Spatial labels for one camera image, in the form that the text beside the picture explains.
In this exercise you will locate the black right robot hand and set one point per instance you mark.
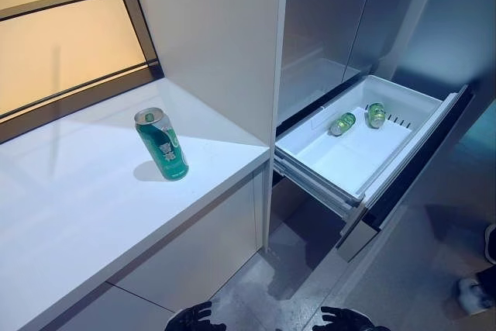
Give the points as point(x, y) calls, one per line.
point(345, 321)

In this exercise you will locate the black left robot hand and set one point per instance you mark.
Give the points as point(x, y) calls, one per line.
point(190, 317)

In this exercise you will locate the tall green beer can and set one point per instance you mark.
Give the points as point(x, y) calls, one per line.
point(164, 149)

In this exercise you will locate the white fridge drawer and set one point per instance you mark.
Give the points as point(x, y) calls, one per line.
point(329, 152)

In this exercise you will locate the stainless steel fridge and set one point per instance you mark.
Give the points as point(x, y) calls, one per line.
point(329, 17)

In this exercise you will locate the white and black shoe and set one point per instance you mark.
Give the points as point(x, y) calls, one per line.
point(470, 296)

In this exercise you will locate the small green drink can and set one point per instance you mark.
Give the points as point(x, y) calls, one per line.
point(376, 116)
point(343, 123)

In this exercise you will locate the tall white cabinet panel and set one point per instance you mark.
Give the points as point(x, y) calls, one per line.
point(217, 36)

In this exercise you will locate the black framed amber window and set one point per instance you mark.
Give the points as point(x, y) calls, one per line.
point(137, 21)

